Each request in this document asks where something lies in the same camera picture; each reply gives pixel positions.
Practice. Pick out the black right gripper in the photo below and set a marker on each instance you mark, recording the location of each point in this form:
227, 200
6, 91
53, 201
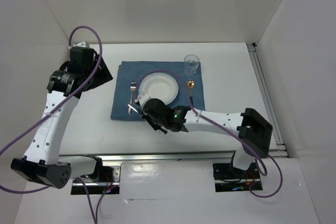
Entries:
155, 126

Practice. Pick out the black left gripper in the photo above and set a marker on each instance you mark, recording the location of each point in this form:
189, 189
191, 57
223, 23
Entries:
104, 75

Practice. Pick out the silver fork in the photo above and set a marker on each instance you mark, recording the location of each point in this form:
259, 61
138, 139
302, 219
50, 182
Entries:
132, 89

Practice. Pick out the white plate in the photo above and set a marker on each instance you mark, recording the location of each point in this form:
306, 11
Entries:
160, 86

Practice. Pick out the blue cloth napkin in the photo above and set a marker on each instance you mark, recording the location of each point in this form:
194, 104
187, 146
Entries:
135, 71

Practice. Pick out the gold spoon dark handle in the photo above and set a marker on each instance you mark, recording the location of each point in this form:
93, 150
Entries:
190, 85

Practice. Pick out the clear drinking glass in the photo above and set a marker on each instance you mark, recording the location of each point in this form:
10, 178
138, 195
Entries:
191, 64

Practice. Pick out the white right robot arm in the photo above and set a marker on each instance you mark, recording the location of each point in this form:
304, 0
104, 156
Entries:
250, 128

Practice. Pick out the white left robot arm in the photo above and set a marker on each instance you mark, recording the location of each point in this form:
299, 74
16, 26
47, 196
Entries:
41, 163

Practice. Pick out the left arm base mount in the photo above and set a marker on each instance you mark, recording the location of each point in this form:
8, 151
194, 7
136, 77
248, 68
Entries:
108, 181

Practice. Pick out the aluminium front rail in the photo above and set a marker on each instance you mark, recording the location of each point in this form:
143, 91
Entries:
166, 156

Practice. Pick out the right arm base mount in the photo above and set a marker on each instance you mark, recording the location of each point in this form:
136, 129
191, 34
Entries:
227, 181

